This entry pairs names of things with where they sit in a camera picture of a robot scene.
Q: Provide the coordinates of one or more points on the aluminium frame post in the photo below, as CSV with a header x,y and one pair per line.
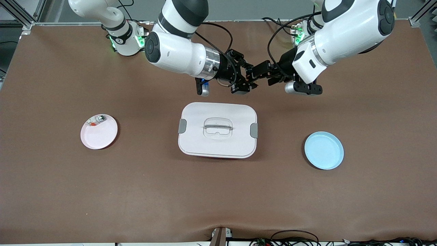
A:
x,y
414,21
27,25

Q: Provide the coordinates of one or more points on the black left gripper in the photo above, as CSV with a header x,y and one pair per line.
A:
x,y
284,64

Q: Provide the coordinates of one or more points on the round light blue plate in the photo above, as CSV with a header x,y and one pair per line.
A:
x,y
324,150

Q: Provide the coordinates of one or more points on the white lidded storage box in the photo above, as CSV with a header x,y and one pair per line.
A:
x,y
218,143

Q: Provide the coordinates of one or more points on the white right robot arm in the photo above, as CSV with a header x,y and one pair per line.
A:
x,y
177,54

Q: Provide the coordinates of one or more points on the round pink plate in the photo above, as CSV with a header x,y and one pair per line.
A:
x,y
99,136

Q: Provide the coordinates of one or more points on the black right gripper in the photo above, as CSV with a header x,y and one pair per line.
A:
x,y
226,70

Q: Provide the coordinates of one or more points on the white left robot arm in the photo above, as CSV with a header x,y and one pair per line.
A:
x,y
348,34

